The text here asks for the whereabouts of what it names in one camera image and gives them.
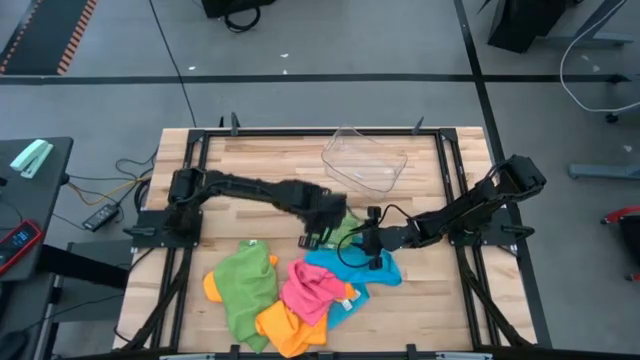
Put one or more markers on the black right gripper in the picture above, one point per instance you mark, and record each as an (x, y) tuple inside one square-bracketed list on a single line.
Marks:
[(395, 237)]

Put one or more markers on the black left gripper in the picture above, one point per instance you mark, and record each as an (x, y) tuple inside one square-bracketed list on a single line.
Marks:
[(332, 212)]

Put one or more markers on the green microfiber towel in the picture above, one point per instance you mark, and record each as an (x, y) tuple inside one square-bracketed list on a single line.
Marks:
[(245, 295), (345, 232)]

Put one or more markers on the blue microfiber towel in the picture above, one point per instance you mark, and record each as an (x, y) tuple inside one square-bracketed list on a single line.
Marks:
[(385, 272), (337, 315)]

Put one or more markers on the pink microfiber towel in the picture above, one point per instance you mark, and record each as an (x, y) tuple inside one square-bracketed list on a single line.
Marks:
[(310, 295)]

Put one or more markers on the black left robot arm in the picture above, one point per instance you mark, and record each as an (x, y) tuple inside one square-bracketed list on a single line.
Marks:
[(250, 187)]

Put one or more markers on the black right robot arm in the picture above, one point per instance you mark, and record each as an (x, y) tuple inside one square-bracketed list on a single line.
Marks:
[(475, 200)]

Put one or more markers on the orange microfiber towel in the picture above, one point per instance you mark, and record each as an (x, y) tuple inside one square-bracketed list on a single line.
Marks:
[(290, 330), (211, 290)]

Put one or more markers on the clear plastic bin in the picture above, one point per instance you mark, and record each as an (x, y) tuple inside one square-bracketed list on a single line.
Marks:
[(365, 165)]

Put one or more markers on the black table clamp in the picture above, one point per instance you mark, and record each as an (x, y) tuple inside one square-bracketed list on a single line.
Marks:
[(417, 126), (235, 351), (411, 351), (234, 125)]

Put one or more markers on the black equipment box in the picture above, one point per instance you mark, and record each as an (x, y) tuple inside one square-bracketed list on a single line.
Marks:
[(235, 6)]

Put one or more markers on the black power adapter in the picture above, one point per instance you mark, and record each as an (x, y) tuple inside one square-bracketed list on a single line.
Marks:
[(100, 217)]

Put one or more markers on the gray desk foot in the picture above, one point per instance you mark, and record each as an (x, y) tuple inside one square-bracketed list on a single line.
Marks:
[(605, 171)]

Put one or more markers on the red and black chair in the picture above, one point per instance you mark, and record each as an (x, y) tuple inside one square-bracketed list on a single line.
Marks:
[(620, 213)]

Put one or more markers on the black cabinet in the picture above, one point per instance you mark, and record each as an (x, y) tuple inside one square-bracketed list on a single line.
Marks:
[(525, 22)]

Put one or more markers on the black caster wheel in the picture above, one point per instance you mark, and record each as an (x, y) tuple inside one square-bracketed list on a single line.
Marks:
[(611, 118)]

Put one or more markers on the black side desk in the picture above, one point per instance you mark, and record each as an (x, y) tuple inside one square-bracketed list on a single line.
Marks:
[(40, 200)]

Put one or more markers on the mint green stapler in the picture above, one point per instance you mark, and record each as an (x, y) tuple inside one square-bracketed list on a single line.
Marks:
[(31, 157)]

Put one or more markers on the gray desk leg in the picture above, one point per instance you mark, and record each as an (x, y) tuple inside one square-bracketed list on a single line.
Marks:
[(600, 39)]

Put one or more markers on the red device with display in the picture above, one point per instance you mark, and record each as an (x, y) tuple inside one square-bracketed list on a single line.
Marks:
[(17, 242)]

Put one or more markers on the black mat with orange stripes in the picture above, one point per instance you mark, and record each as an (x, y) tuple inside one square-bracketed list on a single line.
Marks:
[(40, 35)]

